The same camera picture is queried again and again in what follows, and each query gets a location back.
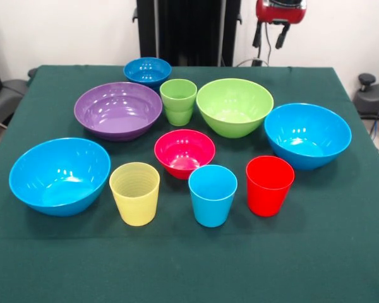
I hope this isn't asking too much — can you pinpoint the red cup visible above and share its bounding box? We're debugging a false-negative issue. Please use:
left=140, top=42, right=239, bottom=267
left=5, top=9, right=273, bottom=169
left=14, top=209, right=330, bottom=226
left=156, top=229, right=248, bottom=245
left=246, top=155, right=296, bottom=218

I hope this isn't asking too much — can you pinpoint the yellow cup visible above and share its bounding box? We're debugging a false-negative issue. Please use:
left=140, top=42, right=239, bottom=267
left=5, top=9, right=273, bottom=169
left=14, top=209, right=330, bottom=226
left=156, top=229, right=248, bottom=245
left=109, top=162, right=161, bottom=227

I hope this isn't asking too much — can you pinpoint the large light blue bowl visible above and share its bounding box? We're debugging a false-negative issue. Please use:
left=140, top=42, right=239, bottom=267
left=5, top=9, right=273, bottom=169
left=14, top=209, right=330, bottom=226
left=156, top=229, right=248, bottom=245
left=8, top=137, right=112, bottom=217
left=264, top=102, right=352, bottom=171

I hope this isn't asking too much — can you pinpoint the black wall cable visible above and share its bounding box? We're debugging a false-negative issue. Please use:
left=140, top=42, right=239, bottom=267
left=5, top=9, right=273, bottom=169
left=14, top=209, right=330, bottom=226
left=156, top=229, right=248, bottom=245
left=233, top=21, right=272, bottom=67

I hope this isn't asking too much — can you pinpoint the light blue cup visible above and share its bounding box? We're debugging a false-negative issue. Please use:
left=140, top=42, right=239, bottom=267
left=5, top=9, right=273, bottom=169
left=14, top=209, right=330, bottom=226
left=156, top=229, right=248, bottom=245
left=188, top=164, right=238, bottom=228

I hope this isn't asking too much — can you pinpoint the pink bowl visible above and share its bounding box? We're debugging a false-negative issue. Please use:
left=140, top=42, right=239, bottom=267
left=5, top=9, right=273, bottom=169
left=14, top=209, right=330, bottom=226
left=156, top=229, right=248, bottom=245
left=153, top=129, right=217, bottom=181

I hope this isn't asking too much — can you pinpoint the green bowl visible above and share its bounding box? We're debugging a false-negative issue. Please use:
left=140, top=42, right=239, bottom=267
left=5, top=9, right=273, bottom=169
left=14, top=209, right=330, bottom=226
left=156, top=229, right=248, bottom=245
left=196, top=78, right=275, bottom=139

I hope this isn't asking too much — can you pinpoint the purple bowl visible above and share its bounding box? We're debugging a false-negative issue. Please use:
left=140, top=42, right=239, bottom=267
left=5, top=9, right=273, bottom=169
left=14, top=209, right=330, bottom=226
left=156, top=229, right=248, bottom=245
left=73, top=81, right=164, bottom=142

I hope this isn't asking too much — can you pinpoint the grey pedestal foot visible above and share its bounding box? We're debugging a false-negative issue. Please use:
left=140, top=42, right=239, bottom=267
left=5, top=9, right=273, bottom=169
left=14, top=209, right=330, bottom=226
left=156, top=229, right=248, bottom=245
left=0, top=78, right=30, bottom=127
left=352, top=73, right=379, bottom=116

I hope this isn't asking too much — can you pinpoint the dark green tablecloth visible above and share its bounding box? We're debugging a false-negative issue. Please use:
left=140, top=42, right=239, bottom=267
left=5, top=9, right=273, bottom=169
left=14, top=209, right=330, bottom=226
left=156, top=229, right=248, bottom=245
left=0, top=64, right=379, bottom=303

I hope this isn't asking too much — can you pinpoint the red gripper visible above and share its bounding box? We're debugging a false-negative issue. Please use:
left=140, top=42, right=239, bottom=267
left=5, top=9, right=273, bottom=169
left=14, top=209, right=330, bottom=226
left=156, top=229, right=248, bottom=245
left=252, top=0, right=308, bottom=50

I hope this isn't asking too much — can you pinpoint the small dark blue bowl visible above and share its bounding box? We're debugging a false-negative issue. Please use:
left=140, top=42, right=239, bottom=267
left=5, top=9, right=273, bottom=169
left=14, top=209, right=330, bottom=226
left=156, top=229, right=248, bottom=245
left=123, top=57, right=172, bottom=89

